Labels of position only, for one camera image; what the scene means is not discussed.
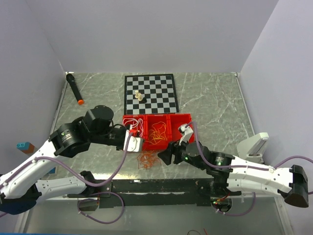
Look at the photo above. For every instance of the blue brown toy block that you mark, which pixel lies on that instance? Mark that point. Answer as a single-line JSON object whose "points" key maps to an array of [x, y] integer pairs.
{"points": [[26, 147]]}

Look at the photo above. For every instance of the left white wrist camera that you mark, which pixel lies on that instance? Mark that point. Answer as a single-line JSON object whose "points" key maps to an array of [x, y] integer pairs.
{"points": [[135, 144]]}

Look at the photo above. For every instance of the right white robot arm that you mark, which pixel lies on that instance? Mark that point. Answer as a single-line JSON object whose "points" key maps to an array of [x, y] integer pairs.
{"points": [[235, 176]]}

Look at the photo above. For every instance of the blue lego bricks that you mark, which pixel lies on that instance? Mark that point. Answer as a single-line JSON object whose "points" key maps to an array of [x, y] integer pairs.
{"points": [[53, 171]]}

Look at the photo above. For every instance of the cream chess piece short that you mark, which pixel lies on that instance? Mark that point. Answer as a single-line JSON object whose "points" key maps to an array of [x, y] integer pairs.
{"points": [[140, 98]]}

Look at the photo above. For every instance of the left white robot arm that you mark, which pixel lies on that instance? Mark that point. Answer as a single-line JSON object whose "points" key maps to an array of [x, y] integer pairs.
{"points": [[44, 175]]}

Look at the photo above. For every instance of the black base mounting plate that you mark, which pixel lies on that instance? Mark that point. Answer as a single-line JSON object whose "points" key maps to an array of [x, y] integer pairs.
{"points": [[163, 192]]}

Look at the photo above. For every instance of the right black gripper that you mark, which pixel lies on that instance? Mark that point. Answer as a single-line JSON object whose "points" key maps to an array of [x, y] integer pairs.
{"points": [[166, 155]]}

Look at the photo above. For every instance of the black white chessboard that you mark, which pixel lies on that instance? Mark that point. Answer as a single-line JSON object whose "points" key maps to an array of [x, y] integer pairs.
{"points": [[158, 89]]}

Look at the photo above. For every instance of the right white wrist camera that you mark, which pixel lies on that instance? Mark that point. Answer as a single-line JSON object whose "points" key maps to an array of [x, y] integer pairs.
{"points": [[186, 133]]}

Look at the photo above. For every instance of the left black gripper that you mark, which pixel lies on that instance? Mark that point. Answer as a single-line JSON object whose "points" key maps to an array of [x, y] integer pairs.
{"points": [[124, 130]]}

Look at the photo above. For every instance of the black marker orange cap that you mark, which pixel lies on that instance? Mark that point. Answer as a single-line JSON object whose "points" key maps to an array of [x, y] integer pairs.
{"points": [[71, 81]]}

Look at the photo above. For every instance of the white grey stand device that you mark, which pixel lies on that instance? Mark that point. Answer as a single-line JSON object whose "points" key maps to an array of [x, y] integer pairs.
{"points": [[253, 148]]}

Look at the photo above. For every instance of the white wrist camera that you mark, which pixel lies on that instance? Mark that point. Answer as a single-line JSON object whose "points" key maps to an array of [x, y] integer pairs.
{"points": [[135, 144], [186, 133]]}

